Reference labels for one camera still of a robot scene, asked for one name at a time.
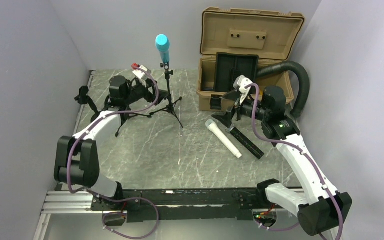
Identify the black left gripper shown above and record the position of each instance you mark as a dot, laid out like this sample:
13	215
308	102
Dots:
149	96

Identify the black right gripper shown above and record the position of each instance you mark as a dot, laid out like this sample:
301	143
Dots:
226	118

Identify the black tripod stand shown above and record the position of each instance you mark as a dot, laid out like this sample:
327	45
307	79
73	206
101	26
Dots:
119	98
166	95

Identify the white microphone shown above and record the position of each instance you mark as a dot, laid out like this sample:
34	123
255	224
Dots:
213	127

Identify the black microphone silver grille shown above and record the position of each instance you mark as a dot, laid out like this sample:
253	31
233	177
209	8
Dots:
246	142

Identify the black round base mic stand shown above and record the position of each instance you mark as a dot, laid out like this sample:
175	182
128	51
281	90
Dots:
84	99

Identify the cyan microphone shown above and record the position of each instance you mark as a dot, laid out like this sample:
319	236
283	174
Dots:
162	44

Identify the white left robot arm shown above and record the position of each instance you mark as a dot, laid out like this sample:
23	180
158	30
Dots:
77	158

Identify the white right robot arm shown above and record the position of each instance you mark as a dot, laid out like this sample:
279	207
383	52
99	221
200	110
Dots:
321	207

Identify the black tool tray insert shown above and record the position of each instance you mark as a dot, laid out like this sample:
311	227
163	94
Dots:
230	66

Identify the tan plastic toolbox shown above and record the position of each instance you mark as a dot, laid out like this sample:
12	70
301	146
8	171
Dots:
269	34

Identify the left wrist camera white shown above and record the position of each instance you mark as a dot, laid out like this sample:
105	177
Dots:
140	72

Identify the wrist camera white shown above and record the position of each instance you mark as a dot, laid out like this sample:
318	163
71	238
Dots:
140	72
241	84

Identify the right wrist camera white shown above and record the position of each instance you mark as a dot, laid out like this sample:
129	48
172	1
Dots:
241	84

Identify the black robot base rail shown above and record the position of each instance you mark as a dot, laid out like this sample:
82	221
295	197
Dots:
187	204

